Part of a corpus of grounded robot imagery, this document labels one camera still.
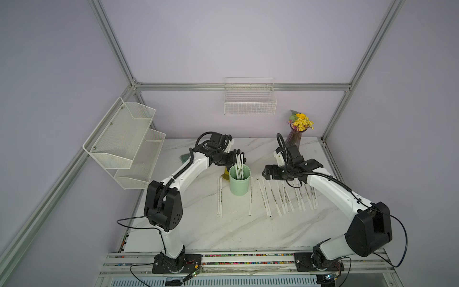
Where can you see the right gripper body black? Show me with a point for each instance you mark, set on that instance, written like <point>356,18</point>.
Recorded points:
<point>278,173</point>

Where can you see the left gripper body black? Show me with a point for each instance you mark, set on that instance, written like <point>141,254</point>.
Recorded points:
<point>226,159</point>

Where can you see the straw thirteenth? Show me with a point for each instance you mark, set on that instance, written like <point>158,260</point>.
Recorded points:
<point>221,196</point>

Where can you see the straw eleventh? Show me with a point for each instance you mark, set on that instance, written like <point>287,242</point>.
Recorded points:
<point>314,198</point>

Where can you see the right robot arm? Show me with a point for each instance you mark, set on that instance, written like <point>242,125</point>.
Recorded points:
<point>370,223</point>

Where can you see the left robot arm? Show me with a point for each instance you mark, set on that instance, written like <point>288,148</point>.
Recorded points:
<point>163,204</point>

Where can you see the bundle of wrapped straws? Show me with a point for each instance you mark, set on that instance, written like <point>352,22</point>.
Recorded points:
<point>239,166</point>

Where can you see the green storage cup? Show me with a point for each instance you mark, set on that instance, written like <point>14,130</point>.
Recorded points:
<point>239,187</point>

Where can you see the black yellow work glove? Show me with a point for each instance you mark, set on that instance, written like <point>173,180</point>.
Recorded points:
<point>229,168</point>

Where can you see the purple glass vase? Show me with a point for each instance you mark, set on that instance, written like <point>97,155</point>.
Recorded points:
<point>294,137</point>

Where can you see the green hand brush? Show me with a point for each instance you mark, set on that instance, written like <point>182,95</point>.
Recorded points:
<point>185,157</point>

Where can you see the yellow flower bouquet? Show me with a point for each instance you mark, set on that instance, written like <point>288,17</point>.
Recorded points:
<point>299,121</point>

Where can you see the white two-tier mesh shelf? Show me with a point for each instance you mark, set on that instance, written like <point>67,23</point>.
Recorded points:
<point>125,144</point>

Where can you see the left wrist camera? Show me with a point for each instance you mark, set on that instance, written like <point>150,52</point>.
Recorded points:
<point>228,143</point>

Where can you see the white wire wall basket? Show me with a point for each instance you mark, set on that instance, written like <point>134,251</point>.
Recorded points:
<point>249,96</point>

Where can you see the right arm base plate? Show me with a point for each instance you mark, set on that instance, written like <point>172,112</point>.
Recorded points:
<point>312,261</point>

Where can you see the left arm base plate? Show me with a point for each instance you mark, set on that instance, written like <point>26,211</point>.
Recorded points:
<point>185,263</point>

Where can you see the aluminium front rail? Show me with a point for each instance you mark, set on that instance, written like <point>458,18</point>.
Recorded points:
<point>240,263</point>

